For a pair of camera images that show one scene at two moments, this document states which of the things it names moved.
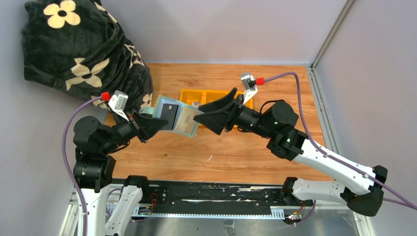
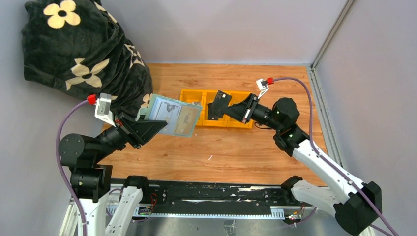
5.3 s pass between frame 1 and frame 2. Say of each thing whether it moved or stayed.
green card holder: stayed
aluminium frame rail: stayed
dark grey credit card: moved
